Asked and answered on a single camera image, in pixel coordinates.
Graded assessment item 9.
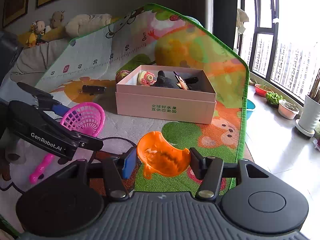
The pink plastic strainer toy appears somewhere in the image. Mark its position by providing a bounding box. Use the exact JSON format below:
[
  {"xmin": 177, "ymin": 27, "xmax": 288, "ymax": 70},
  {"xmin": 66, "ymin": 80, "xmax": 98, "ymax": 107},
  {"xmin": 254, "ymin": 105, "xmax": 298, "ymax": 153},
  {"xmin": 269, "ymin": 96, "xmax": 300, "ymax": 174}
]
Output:
[{"xmin": 29, "ymin": 102, "xmax": 105, "ymax": 184}]

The black stick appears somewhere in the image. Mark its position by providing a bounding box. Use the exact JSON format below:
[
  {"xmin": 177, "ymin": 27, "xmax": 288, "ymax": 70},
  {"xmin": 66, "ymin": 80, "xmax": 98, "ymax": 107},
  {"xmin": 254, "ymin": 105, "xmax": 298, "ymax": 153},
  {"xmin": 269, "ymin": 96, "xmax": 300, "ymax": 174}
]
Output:
[{"xmin": 82, "ymin": 85, "xmax": 107, "ymax": 95}]

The orange pumpkin mould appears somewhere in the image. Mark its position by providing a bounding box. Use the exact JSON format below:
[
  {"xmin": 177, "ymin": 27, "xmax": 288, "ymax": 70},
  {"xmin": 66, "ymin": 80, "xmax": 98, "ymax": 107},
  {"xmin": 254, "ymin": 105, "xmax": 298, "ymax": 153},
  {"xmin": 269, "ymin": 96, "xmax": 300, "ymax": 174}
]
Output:
[{"xmin": 137, "ymin": 131, "xmax": 191, "ymax": 179}]

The pink yellow cupcake toy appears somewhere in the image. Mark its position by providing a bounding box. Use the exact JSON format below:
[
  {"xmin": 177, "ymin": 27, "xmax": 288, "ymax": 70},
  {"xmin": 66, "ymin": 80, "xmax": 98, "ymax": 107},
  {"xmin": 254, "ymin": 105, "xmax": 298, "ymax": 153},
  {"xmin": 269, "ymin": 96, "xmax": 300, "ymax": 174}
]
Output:
[{"xmin": 115, "ymin": 70, "xmax": 131, "ymax": 83}]

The cartoon girl rubber keychain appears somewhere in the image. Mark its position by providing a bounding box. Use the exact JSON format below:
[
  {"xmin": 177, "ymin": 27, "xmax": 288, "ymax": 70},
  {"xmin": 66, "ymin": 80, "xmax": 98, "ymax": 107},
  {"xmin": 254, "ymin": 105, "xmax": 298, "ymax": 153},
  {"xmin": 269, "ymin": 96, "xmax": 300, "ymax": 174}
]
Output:
[{"xmin": 174, "ymin": 72, "xmax": 190, "ymax": 90}]

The black plush toy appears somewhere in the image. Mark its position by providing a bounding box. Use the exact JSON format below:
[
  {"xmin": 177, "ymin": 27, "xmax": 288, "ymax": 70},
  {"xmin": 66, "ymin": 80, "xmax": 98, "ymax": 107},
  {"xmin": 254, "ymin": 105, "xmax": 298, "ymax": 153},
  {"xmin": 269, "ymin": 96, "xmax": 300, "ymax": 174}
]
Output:
[{"xmin": 151, "ymin": 70, "xmax": 180, "ymax": 89}]

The colourful play mat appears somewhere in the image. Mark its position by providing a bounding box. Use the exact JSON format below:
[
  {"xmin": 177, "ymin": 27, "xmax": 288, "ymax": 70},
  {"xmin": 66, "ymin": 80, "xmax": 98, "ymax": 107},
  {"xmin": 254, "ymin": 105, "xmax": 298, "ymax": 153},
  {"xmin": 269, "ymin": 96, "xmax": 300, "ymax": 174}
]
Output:
[{"xmin": 0, "ymin": 3, "xmax": 251, "ymax": 240}]

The pink cardboard box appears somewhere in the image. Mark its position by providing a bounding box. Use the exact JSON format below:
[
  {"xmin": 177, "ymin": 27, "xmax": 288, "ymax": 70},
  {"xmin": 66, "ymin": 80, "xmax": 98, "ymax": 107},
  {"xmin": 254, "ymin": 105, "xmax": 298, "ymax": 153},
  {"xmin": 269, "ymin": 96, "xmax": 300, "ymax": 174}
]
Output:
[{"xmin": 116, "ymin": 65, "xmax": 216, "ymax": 124}]

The small doll figure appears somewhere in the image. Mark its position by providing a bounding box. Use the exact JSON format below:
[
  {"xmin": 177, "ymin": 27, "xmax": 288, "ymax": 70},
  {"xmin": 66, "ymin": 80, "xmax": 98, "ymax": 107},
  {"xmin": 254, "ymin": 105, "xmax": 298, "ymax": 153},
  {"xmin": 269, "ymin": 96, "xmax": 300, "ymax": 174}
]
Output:
[{"xmin": 25, "ymin": 20, "xmax": 51, "ymax": 48}]

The cream plush pillow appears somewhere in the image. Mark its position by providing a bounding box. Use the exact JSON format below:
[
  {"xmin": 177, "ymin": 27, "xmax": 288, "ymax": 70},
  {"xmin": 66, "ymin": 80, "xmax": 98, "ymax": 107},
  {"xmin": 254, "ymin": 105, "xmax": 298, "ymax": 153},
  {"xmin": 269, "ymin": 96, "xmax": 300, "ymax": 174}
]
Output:
[{"xmin": 65, "ymin": 14, "xmax": 112, "ymax": 38}]

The brown plush animal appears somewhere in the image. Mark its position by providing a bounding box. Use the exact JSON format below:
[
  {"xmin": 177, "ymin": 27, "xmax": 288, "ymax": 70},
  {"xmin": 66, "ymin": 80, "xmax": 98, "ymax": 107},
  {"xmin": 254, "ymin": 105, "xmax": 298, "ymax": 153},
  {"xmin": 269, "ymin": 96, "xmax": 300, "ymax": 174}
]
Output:
[{"xmin": 50, "ymin": 11, "xmax": 64, "ymax": 29}]

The pink bowl planter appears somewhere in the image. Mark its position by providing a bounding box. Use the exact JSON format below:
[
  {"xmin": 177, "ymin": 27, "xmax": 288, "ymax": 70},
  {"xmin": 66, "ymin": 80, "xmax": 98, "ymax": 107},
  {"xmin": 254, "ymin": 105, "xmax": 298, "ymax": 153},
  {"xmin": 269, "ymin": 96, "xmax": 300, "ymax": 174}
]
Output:
[{"xmin": 278, "ymin": 99, "xmax": 299, "ymax": 120}]

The potted palm white pot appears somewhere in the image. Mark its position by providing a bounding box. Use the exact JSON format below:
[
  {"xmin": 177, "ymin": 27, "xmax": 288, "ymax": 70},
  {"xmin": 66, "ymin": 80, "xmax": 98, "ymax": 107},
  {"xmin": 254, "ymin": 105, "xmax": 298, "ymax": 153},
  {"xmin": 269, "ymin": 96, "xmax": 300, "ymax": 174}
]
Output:
[{"xmin": 295, "ymin": 71, "xmax": 320, "ymax": 138}]

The left framed picture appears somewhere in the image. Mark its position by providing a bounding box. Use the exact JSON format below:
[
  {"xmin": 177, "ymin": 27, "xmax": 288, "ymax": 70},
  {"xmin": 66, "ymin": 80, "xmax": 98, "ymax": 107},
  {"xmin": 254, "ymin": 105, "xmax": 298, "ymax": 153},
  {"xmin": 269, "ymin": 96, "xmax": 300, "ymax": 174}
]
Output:
[{"xmin": 3, "ymin": 0, "xmax": 29, "ymax": 28}]

